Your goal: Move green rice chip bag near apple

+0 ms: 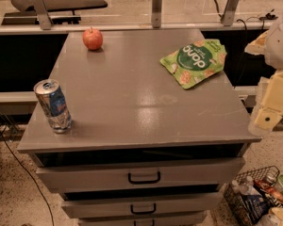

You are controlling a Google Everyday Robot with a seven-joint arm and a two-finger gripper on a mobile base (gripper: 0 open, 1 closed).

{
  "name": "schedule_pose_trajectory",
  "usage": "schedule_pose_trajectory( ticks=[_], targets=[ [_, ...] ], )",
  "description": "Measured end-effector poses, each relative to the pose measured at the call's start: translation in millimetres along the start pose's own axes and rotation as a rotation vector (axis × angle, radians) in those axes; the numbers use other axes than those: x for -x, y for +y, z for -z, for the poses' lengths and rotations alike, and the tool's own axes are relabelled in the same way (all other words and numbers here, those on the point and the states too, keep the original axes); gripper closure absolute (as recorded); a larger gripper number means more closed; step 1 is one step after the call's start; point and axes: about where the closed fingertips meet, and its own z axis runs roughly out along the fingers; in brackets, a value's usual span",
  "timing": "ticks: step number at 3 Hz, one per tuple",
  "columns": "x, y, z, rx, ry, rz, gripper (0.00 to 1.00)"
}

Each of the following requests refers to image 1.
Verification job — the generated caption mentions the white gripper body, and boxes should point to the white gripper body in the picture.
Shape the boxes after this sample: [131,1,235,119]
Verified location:
[259,71,283,117]

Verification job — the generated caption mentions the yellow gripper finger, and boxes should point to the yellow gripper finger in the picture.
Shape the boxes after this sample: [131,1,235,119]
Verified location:
[244,31,268,56]
[248,107,282,136]

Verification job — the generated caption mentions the green rice chip bag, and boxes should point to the green rice chip bag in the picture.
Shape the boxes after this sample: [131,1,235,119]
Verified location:
[159,39,227,89]

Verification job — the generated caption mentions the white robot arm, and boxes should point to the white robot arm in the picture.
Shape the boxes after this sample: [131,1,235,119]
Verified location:
[244,13,283,136]

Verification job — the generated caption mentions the dark blue snack bag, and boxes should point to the dark blue snack bag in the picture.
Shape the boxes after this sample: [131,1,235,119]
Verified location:
[241,195,270,223]

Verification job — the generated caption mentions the red apple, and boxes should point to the red apple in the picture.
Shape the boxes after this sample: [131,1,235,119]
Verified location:
[82,27,103,51]

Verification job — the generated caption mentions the red snack packet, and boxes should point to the red snack packet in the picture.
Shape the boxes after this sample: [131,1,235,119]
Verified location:
[254,180,283,203]

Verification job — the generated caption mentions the clear plastic water bottle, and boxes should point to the clear plastic water bottle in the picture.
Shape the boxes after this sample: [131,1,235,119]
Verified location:
[231,176,259,196]

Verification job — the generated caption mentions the grey drawer cabinet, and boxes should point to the grey drawer cabinet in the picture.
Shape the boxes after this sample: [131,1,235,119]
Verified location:
[19,29,255,226]

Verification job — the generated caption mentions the blue silver soda can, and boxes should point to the blue silver soda can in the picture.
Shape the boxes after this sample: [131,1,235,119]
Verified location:
[34,79,72,133]

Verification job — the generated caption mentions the black cable on rail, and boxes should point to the black cable on rail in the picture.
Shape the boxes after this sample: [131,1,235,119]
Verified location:
[210,0,278,30]

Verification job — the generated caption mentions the right metal bracket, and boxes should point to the right metal bracket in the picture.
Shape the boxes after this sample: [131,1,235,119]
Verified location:
[221,0,240,26]

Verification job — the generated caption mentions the metal bracket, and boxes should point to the metal bracket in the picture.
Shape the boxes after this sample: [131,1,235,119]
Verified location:
[31,0,52,30]
[151,0,162,28]
[221,0,240,26]

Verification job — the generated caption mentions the wire basket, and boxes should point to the wire basket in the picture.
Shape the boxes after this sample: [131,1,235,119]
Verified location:
[224,166,279,226]

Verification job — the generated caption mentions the middle metal bracket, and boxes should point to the middle metal bracket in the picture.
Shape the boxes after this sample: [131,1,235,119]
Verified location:
[151,0,162,28]

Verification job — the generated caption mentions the top drawer black handle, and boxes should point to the top drawer black handle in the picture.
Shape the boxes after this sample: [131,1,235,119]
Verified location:
[127,171,161,185]

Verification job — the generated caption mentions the drawer black handle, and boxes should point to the drawer black handle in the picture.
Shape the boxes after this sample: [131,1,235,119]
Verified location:
[133,218,156,226]
[130,203,157,215]
[127,171,161,185]

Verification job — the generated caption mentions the middle drawer black handle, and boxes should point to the middle drawer black handle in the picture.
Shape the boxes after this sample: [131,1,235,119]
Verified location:
[130,203,157,215]

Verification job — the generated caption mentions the bottom drawer black handle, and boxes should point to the bottom drawer black handle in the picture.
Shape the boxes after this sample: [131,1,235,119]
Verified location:
[133,218,156,226]

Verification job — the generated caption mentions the left metal bracket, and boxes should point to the left metal bracket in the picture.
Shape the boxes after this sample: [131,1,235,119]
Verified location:
[31,0,52,30]

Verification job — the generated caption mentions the black floor cable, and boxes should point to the black floor cable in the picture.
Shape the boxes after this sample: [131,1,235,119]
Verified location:
[0,122,56,226]

